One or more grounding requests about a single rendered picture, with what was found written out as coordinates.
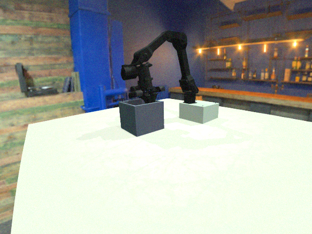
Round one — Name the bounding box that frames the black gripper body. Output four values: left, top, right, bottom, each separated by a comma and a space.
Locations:
129, 76, 165, 98

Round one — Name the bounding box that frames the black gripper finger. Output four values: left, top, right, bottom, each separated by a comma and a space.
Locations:
151, 93, 158, 103
139, 95, 151, 104

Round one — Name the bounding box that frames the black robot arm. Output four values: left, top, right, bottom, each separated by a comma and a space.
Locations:
120, 30, 199, 104

